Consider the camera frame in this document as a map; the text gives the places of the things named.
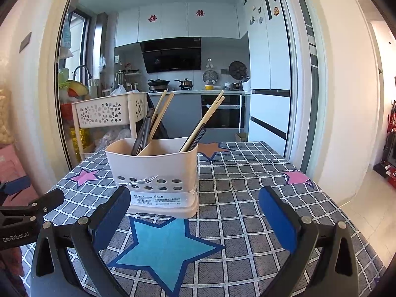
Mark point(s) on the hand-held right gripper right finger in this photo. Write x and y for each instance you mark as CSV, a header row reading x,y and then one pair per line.
x,y
278,219

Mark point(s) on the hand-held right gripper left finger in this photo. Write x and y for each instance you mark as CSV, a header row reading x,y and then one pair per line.
x,y
114,216

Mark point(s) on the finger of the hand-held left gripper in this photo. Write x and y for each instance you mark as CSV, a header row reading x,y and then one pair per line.
x,y
46,199
17,185

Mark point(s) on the white plastic utensil holder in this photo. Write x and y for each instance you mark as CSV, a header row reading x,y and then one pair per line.
x,y
161,167

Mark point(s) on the black chopstick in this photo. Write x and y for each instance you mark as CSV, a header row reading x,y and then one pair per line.
x,y
200,140
195,140

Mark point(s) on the grey checked star tablecloth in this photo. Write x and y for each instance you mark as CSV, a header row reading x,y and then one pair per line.
x,y
247,191

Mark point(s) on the bag of puffed snacks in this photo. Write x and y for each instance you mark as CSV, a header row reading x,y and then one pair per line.
x,y
5,117

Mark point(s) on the gold foil bundle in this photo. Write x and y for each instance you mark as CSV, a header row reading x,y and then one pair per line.
x,y
79,139

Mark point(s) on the clear plastic bags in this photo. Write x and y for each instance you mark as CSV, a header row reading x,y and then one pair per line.
x,y
114,142

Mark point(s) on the small cardboard box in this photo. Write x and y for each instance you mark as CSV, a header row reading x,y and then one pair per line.
x,y
241,137

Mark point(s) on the red container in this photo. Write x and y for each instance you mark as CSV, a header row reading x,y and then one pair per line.
x,y
66,109

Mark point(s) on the yellow green basket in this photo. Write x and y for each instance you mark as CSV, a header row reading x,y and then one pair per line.
x,y
74,88

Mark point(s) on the white plastic storage trolley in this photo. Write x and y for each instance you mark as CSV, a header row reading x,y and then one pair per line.
x,y
102,100

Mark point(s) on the black built-in oven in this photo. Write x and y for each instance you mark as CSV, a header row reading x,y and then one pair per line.
x,y
222,114

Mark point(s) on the white plastic bag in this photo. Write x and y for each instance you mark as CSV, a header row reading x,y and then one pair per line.
x,y
123,90

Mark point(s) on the grey kitchen counter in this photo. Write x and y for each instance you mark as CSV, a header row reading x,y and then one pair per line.
x,y
185,111

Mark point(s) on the red and black clutter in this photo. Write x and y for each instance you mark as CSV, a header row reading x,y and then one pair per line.
x,y
391,148

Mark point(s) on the curved kitchen faucet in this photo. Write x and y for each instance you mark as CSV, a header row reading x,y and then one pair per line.
x,y
82,66

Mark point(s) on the metal dish rack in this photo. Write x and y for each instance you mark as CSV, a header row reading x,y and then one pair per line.
x,y
128,80

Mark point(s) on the white rice cooker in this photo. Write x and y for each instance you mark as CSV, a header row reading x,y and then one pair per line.
x,y
246,85

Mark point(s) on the black wok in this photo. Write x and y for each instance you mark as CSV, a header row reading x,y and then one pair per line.
x,y
158,83

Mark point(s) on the yellow bowl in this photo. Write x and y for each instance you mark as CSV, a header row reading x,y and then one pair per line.
x,y
209,87

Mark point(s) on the metal cooking pot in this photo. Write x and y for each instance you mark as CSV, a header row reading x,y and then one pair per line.
x,y
185,83

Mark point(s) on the white refrigerator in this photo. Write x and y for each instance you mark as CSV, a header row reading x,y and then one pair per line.
x,y
269,68

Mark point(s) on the striped sliding door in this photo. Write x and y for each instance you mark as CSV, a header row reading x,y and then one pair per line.
x,y
311,68

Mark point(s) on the round black hanging pan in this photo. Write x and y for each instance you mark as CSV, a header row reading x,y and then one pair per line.
x,y
237,69

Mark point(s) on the round metal steamer rack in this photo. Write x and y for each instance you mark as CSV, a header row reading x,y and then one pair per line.
x,y
210,76

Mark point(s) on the black range hood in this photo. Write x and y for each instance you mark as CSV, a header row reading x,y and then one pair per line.
x,y
173,55

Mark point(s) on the red paper decoration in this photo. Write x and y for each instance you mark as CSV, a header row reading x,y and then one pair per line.
x,y
151,18
199,13

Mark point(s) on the group of fridge magnets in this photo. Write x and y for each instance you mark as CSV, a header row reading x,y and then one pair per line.
x,y
275,10

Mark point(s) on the grey wall plate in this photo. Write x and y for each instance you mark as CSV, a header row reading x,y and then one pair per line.
x,y
25,42

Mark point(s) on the white wall cabinets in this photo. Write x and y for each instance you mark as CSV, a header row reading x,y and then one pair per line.
x,y
173,21

